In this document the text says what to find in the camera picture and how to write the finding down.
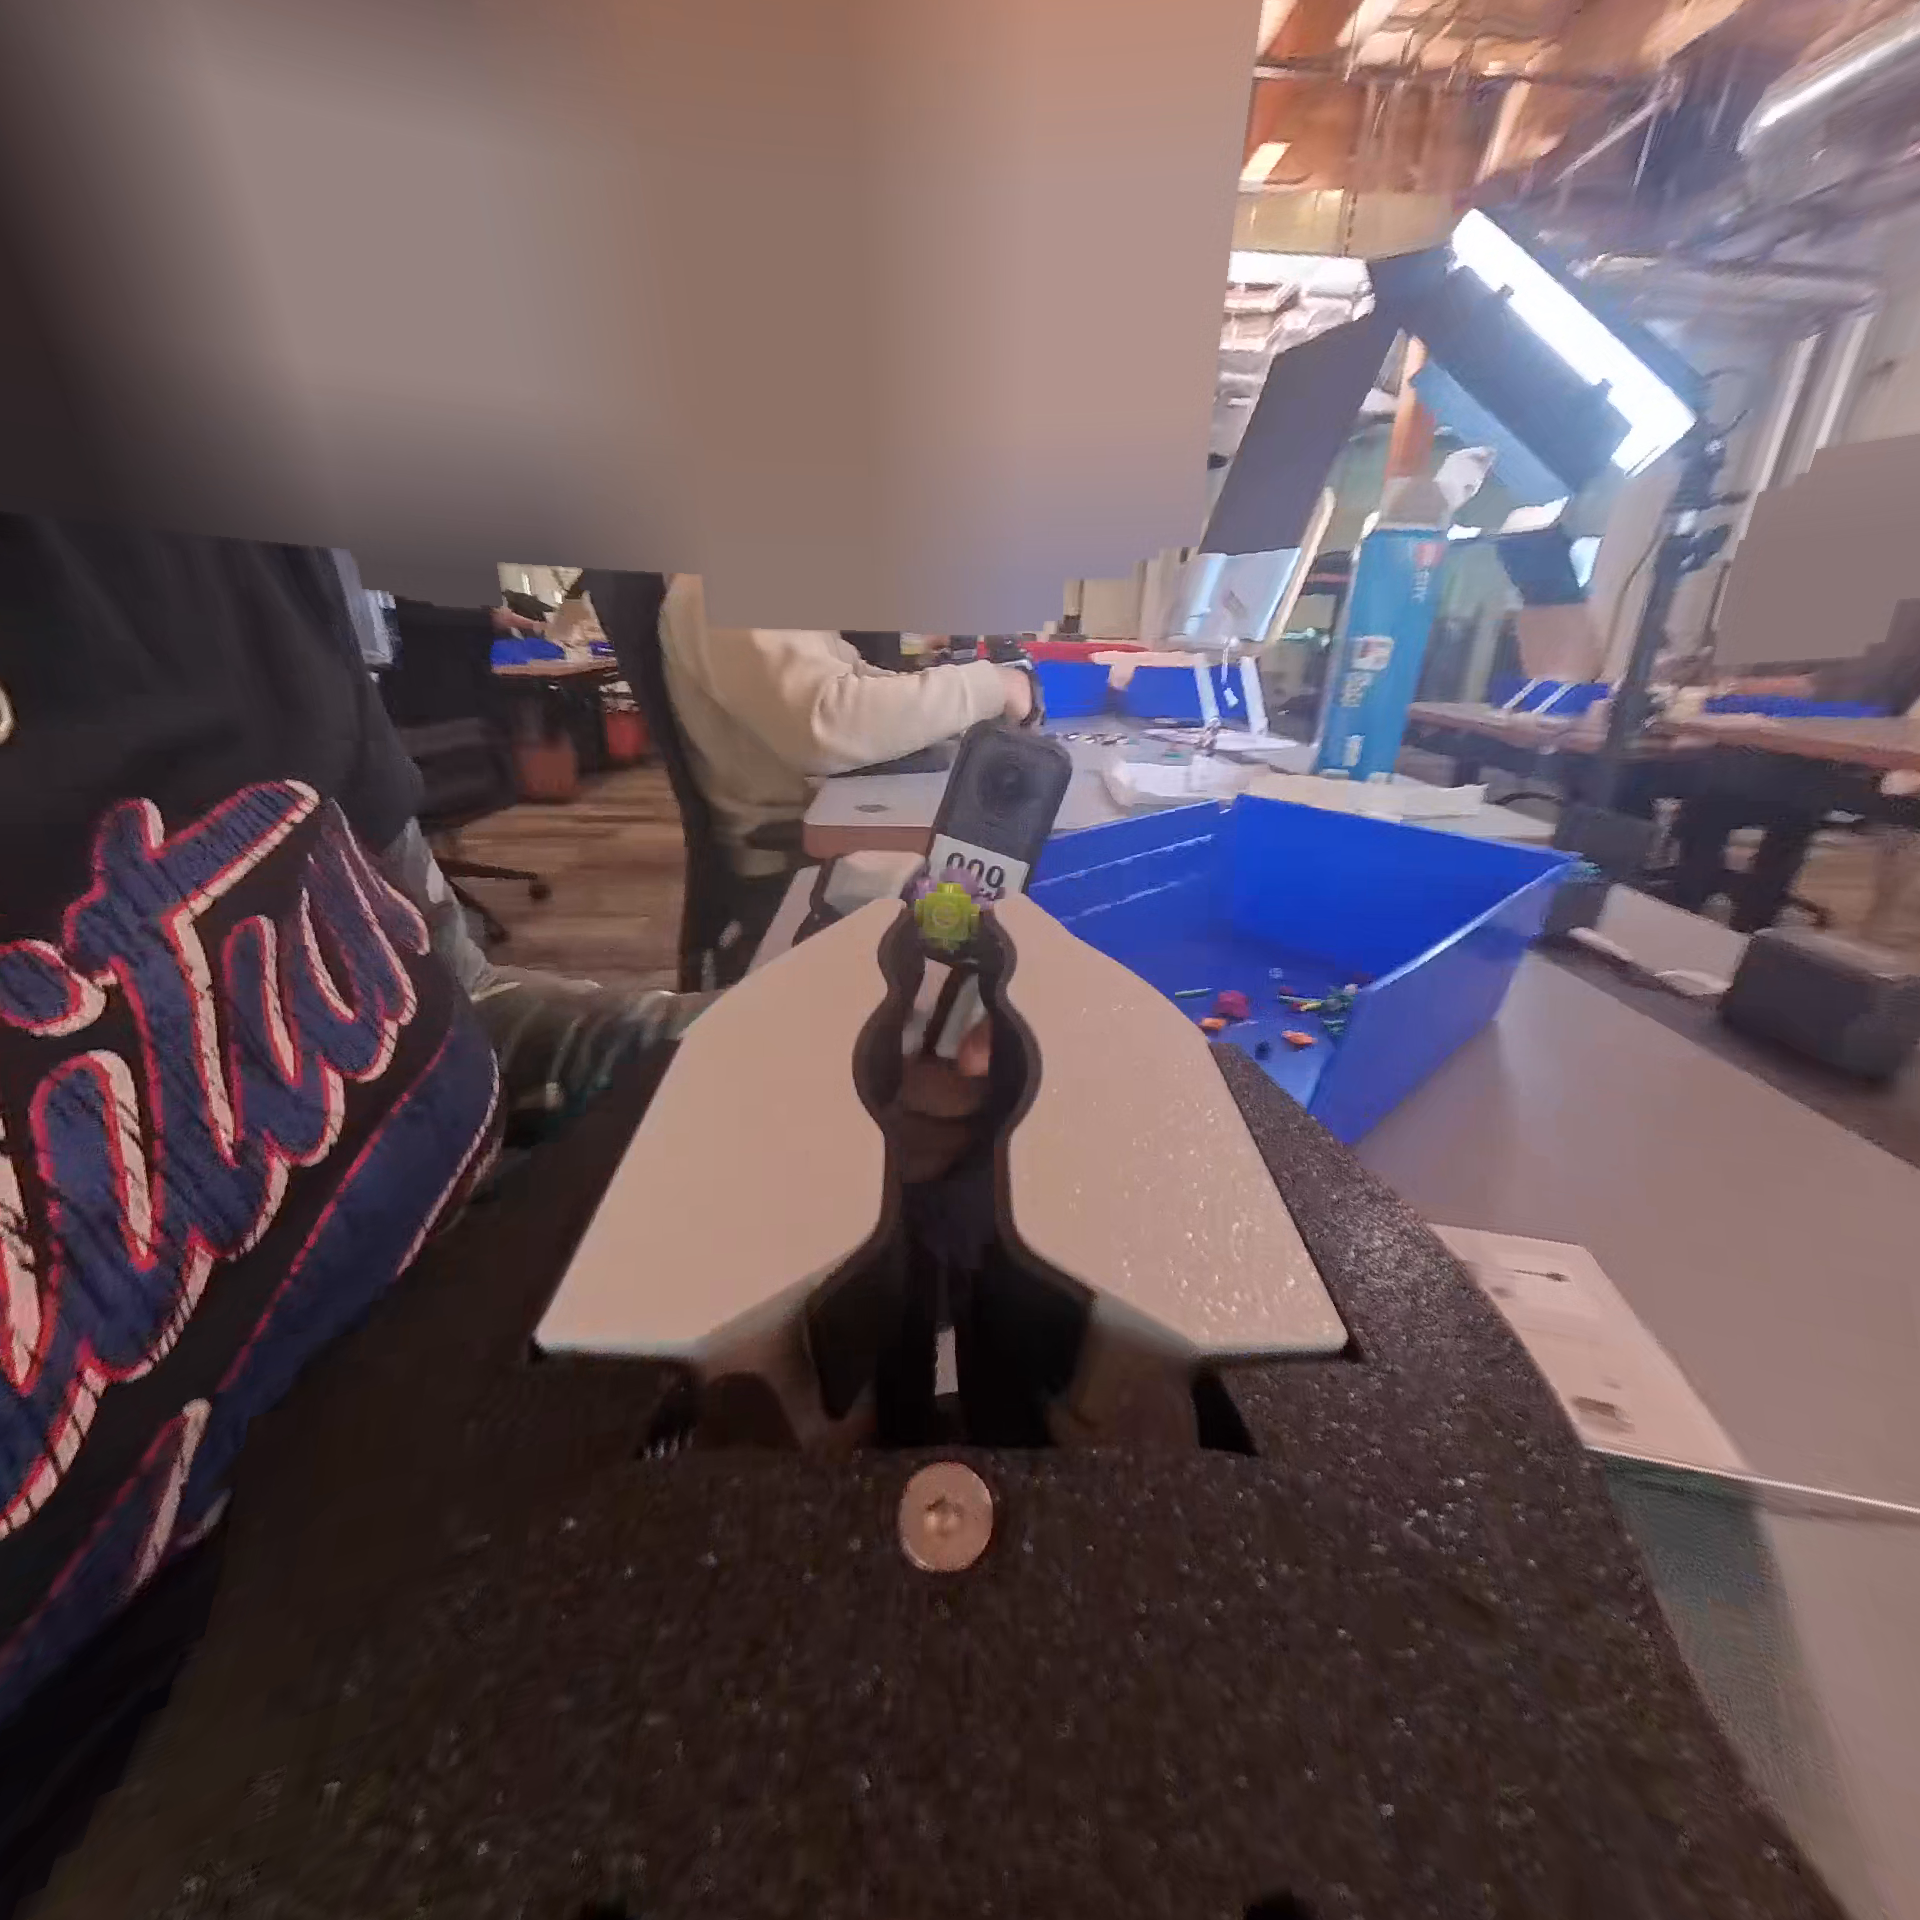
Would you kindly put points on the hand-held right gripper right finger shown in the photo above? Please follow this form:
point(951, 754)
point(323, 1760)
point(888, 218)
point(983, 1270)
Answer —
point(1155, 1186)

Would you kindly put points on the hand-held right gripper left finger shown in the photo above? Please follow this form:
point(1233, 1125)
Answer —
point(720, 1186)

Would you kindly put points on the lime round brick piece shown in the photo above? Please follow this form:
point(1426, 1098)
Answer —
point(949, 909)

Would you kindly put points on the person's left forearm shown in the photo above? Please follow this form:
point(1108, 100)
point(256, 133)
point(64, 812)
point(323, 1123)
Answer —
point(571, 1036)

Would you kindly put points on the grey desk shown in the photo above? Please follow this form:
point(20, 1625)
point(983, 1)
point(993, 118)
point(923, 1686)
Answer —
point(1680, 1201)

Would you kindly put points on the black desk lamp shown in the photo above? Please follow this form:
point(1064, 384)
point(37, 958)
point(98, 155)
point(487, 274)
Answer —
point(1562, 361)

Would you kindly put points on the blue storage bin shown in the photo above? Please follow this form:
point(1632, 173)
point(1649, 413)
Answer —
point(1352, 930)
point(1155, 690)

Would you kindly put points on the pile of toy brick pieces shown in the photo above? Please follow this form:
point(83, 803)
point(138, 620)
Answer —
point(1275, 1016)

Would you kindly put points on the blue printed carton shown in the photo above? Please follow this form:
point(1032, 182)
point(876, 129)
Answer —
point(1380, 644)

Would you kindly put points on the instruction booklet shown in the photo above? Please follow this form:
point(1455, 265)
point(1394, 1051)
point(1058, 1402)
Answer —
point(1650, 1365)

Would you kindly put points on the black device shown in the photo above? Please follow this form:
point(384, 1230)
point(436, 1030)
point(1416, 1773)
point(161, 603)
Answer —
point(1825, 998)

